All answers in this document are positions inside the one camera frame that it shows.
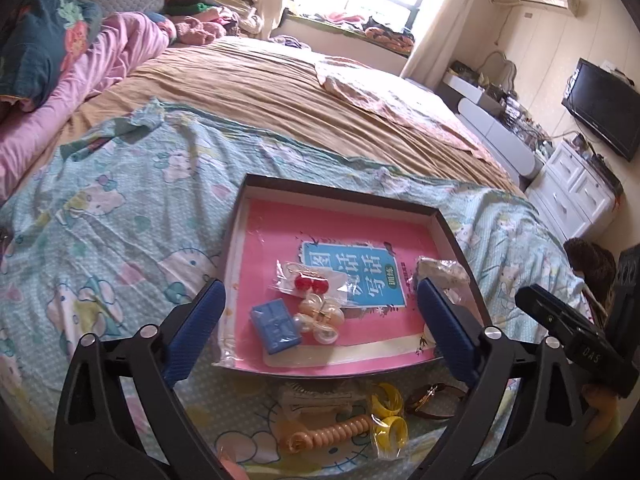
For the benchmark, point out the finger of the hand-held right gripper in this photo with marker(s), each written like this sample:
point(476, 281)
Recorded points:
point(540, 305)

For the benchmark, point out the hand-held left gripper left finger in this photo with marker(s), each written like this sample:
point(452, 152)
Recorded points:
point(192, 335)

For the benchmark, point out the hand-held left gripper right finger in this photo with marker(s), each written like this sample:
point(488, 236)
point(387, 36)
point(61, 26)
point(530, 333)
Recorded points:
point(450, 332)

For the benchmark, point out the white fabric pouch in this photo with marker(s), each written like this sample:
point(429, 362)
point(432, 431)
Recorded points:
point(442, 270)

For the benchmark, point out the small blue box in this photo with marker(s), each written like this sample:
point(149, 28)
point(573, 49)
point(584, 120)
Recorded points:
point(275, 327)

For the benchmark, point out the pearl hair accessory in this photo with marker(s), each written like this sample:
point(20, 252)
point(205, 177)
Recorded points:
point(325, 332)

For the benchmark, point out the red earrings clear packet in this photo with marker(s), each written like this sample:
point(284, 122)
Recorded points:
point(310, 282)

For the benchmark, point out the dark shallow cardboard box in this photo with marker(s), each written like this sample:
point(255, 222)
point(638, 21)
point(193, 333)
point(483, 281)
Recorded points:
point(350, 192)

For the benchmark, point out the person's right hand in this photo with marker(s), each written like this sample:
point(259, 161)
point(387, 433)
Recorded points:
point(597, 405)

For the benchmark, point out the dark brown plush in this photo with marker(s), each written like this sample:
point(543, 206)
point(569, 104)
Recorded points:
point(592, 265)

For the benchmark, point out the yellow hair clips clear packet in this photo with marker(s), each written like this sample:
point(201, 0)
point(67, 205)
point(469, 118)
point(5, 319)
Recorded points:
point(390, 432)

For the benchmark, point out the white drawer dresser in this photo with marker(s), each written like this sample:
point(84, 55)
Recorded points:
point(570, 190)

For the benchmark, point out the pink book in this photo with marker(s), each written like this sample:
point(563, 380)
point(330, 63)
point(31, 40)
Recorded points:
point(280, 230)

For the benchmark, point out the cartoon cat printed blanket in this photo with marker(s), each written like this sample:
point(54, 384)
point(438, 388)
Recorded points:
point(125, 210)

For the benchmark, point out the cream hair comb clip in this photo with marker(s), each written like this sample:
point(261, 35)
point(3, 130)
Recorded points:
point(320, 400)

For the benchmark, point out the grey white vanity table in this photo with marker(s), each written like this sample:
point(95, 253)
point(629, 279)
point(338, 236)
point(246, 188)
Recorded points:
point(500, 130)

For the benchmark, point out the black flat television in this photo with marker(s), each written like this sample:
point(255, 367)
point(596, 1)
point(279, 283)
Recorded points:
point(600, 105)

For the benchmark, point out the vanity mirror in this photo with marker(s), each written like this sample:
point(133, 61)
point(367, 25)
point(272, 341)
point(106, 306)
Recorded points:
point(500, 67)

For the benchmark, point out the pink floral cloth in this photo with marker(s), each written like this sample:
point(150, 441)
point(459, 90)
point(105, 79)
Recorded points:
point(380, 95)

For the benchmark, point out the tan bedsheet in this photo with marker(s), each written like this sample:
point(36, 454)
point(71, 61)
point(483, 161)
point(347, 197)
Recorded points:
point(275, 90)

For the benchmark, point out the pink quilt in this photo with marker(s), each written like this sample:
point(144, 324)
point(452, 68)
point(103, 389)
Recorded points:
point(115, 55)

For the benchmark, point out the pink plush toy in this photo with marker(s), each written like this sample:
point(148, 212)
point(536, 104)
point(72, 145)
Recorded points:
point(195, 32)

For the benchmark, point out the white window bench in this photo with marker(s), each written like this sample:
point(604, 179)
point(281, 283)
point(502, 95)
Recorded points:
point(345, 47)

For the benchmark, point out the clothes heap on windowsill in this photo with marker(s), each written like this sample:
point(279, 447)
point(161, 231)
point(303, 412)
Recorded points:
point(360, 25)

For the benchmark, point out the pile of clothes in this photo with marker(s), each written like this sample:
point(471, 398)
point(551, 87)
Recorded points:
point(235, 10)

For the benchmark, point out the blue floral pillow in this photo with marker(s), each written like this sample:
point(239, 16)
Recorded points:
point(45, 35)

